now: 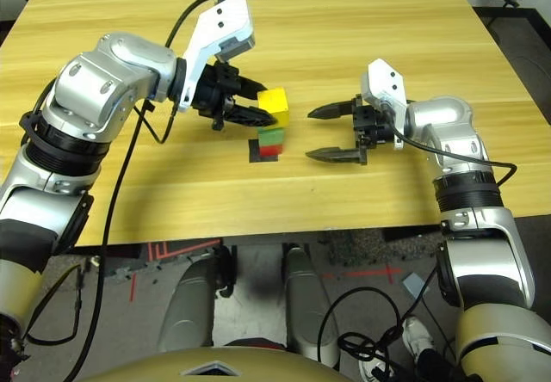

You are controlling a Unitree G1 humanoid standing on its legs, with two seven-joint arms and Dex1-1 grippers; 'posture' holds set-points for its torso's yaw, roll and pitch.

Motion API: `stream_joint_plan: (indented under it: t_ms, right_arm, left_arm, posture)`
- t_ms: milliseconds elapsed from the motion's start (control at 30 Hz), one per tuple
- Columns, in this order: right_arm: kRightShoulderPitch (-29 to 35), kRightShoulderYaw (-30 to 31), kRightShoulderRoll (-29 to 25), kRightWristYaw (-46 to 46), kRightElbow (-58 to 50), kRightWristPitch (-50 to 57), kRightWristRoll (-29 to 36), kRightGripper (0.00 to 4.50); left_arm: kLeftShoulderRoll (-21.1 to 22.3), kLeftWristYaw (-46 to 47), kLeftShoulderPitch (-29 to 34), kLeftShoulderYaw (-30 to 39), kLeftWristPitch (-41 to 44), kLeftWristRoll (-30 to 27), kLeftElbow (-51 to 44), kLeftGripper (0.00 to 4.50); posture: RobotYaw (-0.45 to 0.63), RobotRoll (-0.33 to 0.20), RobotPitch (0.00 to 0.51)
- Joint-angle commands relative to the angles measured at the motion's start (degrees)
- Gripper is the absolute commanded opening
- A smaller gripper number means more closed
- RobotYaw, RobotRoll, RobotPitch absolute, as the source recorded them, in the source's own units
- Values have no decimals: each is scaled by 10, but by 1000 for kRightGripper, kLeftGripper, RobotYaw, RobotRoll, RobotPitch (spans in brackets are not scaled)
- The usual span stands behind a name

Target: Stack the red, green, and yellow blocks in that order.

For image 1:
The dark bystander trouser leg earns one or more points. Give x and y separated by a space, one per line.
430 365

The silver robot leg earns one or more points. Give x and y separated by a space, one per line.
185 313
307 309

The gold robot torso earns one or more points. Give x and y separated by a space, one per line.
150 369

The black square marker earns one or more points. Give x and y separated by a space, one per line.
254 156

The red tape strip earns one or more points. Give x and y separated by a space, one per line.
132 289

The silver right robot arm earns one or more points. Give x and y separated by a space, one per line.
469 192

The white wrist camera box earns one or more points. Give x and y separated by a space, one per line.
383 81
224 20

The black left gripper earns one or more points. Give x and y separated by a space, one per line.
211 89

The small grey box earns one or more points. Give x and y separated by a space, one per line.
414 285

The silver left robot leg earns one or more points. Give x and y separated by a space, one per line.
185 313

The white bystander shoe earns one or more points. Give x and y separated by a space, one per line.
368 371
417 334

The silver right robot leg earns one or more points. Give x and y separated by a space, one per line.
307 309

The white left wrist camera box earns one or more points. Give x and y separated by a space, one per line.
224 20

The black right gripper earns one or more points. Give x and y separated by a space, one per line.
372 126

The green wooden block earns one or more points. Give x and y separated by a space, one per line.
271 136

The black foam mat red lines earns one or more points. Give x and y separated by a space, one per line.
172 250

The yellow wooden block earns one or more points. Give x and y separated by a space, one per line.
275 100

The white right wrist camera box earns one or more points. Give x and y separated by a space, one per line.
383 81

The red wooden block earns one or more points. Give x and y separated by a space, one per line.
271 150

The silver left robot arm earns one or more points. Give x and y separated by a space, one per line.
107 76

